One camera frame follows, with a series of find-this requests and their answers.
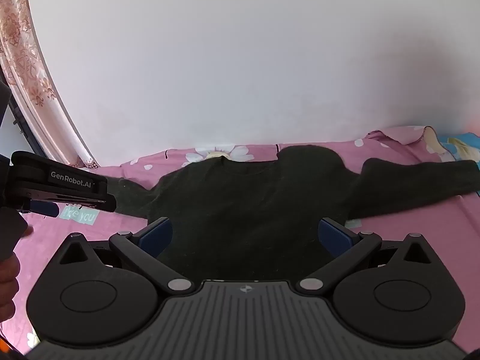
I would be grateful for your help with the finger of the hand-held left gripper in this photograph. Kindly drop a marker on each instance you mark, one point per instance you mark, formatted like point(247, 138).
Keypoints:
point(86, 200)
point(45, 207)

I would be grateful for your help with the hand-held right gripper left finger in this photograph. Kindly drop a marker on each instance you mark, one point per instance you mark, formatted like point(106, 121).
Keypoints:
point(156, 237)

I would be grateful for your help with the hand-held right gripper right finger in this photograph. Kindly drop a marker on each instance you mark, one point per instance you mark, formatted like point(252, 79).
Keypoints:
point(333, 235)

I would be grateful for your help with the black knit sweater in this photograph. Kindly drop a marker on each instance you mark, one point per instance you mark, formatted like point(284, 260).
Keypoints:
point(247, 210)

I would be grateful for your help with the person's left hand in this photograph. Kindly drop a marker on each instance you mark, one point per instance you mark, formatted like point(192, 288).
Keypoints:
point(7, 288)

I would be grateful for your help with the pink floral bed sheet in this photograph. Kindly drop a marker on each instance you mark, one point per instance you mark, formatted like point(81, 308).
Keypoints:
point(63, 228)

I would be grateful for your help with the pink patterned curtain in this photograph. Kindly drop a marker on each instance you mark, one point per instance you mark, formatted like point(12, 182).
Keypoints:
point(30, 63)

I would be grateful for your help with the floral quilt with blue print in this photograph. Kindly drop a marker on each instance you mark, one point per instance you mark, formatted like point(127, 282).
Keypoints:
point(431, 140)

